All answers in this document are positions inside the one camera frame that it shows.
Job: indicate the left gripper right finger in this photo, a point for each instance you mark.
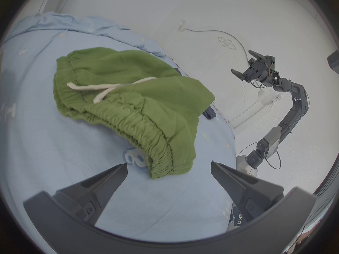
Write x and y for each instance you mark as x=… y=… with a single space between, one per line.
x=238 y=189

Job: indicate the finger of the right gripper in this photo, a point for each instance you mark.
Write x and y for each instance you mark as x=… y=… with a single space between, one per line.
x=240 y=75
x=257 y=55

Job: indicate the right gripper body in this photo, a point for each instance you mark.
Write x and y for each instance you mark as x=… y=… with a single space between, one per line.
x=255 y=71

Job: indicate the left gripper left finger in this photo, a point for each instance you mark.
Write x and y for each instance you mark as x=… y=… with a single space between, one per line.
x=100 y=189

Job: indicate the green shorts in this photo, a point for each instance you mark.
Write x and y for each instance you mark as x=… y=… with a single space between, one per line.
x=159 y=102

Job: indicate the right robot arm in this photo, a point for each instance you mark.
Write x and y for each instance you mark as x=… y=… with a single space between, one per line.
x=288 y=118

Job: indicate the bed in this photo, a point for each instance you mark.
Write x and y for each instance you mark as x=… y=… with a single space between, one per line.
x=53 y=141

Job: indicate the pale blue quilt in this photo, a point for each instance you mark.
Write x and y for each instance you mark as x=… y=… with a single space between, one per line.
x=87 y=25

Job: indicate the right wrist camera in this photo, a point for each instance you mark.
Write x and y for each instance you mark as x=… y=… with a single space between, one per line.
x=270 y=62

